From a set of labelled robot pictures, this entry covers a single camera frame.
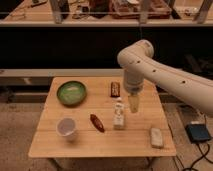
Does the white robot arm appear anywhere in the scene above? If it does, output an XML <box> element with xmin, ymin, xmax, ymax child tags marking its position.
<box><xmin>117</xmin><ymin>39</ymin><xmax>213</xmax><ymax>117</ymax></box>

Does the wooden table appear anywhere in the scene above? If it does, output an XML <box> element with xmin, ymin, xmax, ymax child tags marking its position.
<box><xmin>28</xmin><ymin>77</ymin><xmax>176</xmax><ymax>159</ymax></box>

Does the black cable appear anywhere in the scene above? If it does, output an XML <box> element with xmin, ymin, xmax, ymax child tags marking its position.
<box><xmin>173</xmin><ymin>141</ymin><xmax>213</xmax><ymax>171</ymax></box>

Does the white sponge block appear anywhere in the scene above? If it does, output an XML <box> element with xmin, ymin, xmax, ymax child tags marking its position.
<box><xmin>150</xmin><ymin>127</ymin><xmax>164</xmax><ymax>148</ymax></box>

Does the dark blue foot pedal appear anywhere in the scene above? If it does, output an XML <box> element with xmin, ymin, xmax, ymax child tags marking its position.
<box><xmin>185</xmin><ymin>124</ymin><xmax>211</xmax><ymax>143</ymax></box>

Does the red-brown chili snack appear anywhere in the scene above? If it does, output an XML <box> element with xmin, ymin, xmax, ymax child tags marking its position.
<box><xmin>90</xmin><ymin>114</ymin><xmax>105</xmax><ymax>132</ymax></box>

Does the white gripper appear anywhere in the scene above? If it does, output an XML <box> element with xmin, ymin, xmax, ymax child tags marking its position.
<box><xmin>123</xmin><ymin>70</ymin><xmax>143</xmax><ymax>113</ymax></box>

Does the white small bottle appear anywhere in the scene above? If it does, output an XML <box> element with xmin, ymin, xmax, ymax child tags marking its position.
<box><xmin>113</xmin><ymin>97</ymin><xmax>125</xmax><ymax>130</ymax></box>

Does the wooden shelf with clutter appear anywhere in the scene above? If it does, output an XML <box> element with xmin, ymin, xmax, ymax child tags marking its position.
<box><xmin>0</xmin><ymin>0</ymin><xmax>213</xmax><ymax>27</ymax></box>

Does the clear plastic cup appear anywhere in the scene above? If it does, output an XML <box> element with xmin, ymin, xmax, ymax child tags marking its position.
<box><xmin>56</xmin><ymin>118</ymin><xmax>77</xmax><ymax>141</ymax></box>

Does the brown chocolate bar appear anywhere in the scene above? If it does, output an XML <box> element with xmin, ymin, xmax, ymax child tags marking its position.
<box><xmin>111</xmin><ymin>82</ymin><xmax>120</xmax><ymax>97</ymax></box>

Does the green bowl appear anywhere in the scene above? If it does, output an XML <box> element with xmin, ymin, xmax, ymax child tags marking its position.
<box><xmin>56</xmin><ymin>81</ymin><xmax>87</xmax><ymax>106</ymax></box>

